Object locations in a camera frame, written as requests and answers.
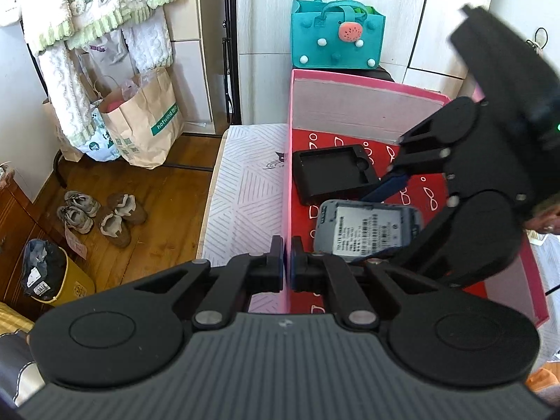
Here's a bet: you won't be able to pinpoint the black suitcase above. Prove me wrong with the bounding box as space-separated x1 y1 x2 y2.
365 65 395 84

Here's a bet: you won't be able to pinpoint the white plastic bag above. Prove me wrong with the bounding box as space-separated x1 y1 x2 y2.
75 30 136 95

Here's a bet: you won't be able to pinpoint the black hair ties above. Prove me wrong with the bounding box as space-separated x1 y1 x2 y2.
527 27 550 55

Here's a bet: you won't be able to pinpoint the black vertical frame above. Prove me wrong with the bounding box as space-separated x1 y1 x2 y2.
221 0 242 125

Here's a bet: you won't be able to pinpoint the yellow quilted cushion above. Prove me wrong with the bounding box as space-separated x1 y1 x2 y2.
0 302 36 337

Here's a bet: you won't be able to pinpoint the grey sneaker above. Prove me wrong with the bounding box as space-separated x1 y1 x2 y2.
65 191 101 218
57 205 95 235

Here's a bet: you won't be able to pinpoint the brown paper bag green label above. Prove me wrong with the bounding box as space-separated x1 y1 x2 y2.
98 66 185 170

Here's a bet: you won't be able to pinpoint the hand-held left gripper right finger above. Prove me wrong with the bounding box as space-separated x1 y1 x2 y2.
290 236 442 330

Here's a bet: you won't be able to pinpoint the black stitched cushion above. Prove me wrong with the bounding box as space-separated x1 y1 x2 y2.
0 330 47 405

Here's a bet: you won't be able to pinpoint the person's right hand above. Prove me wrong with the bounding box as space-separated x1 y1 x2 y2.
525 203 560 235

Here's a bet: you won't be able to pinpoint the pocket wifi router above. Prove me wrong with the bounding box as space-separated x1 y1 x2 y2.
311 199 424 264

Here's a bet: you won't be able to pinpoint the green printed shopping bag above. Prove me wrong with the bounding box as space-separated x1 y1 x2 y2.
83 105 122 162

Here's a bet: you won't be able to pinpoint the teal felt handbag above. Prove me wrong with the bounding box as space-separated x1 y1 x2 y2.
291 0 386 70

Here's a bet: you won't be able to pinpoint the red printed paper liner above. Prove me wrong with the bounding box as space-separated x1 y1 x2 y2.
291 129 486 316

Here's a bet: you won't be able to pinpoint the wooden cabinet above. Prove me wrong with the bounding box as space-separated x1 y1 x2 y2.
0 166 57 316

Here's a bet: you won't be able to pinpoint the black clothes rack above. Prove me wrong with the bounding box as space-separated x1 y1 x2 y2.
52 149 71 190

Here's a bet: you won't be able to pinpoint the yellow trash bin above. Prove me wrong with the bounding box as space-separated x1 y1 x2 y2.
22 238 96 307

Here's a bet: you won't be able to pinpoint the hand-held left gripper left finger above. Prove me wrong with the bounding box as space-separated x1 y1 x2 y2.
133 235 285 331

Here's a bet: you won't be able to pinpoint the pink cardboard box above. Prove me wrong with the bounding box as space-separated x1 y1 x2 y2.
284 69 551 329

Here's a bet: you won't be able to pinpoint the black rubber case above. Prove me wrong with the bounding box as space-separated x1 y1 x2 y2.
292 143 381 207

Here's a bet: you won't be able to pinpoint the pink paper slip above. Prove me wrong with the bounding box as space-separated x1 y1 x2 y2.
65 223 89 260

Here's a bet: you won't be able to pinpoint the plain brown paper bag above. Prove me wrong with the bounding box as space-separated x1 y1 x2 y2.
42 76 106 163

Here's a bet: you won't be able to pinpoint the brown fleece-lined boot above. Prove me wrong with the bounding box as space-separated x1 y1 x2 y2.
107 192 148 226
100 213 132 248

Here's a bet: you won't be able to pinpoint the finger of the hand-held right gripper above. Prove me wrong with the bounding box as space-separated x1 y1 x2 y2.
351 197 464 273
362 111 456 203

